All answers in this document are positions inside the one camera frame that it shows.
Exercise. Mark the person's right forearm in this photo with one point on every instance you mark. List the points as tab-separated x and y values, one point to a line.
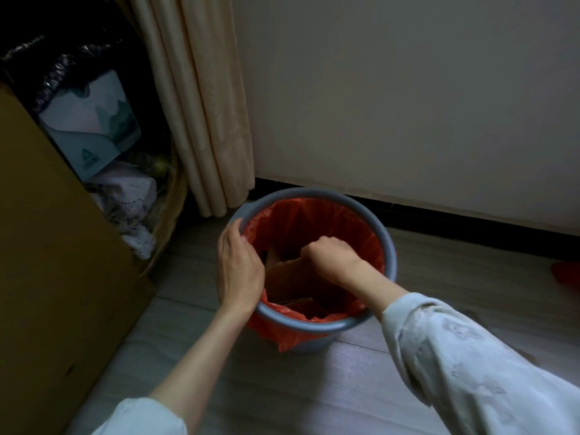
380	289

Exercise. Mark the person's left forearm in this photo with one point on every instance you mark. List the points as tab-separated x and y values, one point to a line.
199	366

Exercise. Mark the person's left hand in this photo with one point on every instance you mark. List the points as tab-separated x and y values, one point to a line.
240	276

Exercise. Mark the beige wooden cabinet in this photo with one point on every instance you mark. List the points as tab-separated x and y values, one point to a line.
54	289

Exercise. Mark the grey bin with red liner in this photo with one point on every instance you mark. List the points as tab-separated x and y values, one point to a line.
389	262

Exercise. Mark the person's white left sleeve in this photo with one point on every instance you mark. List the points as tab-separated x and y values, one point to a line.
140	419

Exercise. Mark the person's right hand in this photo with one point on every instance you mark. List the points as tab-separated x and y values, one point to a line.
333	260

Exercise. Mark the black plastic bag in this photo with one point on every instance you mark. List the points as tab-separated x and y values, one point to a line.
59	72

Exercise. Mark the striped brown curtain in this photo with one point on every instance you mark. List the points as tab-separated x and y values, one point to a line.
204	108

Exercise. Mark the long bent cardboard piece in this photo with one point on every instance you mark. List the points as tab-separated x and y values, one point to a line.
290	280

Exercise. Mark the torn cardboard pieces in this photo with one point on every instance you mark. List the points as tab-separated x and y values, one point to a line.
299	307

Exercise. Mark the red plastic stool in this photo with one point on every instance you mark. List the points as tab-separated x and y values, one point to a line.
566	272

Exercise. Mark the white teal printed box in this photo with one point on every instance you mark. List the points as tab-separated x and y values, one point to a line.
86	126

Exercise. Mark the person's printed right sleeve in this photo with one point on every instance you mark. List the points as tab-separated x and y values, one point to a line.
476	371

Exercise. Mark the white crumpled plastic bag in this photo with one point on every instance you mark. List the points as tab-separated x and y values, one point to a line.
129	199

